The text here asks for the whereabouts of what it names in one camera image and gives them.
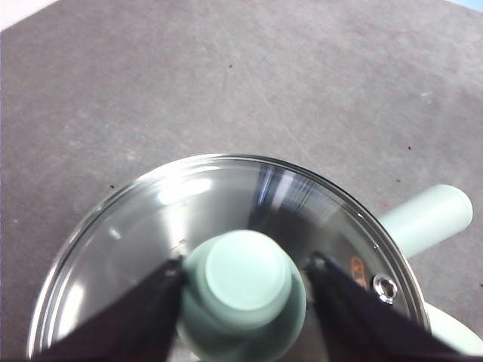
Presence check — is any green pot with handle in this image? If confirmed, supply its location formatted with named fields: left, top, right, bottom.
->
left=375, top=183, right=474, bottom=261

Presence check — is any glass lid with green knob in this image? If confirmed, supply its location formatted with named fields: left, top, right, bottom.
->
left=28, top=153, right=431, bottom=362

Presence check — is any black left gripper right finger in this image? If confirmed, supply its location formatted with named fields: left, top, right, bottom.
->
left=307, top=251, right=469, bottom=362

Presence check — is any green breakfast maker base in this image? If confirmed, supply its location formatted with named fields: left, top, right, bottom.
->
left=425, top=304, right=483, bottom=359

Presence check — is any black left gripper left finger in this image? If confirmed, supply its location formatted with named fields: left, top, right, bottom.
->
left=37, top=255, right=189, bottom=362

